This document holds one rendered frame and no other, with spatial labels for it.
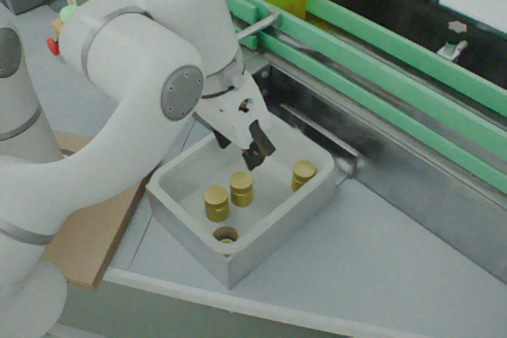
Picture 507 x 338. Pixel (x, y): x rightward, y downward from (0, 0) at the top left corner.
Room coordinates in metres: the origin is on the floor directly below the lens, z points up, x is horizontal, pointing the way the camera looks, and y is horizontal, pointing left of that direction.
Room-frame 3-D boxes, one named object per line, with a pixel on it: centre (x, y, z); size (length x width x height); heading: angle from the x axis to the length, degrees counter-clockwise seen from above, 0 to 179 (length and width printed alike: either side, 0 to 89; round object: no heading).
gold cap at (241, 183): (0.44, 0.02, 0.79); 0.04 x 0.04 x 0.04
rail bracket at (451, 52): (0.56, -0.29, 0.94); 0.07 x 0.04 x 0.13; 135
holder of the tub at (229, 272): (0.45, 0.00, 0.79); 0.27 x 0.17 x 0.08; 135
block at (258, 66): (0.60, 0.02, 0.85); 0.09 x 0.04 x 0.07; 135
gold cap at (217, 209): (0.41, 0.05, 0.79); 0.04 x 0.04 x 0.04
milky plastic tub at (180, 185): (0.43, 0.02, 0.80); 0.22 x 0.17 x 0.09; 135
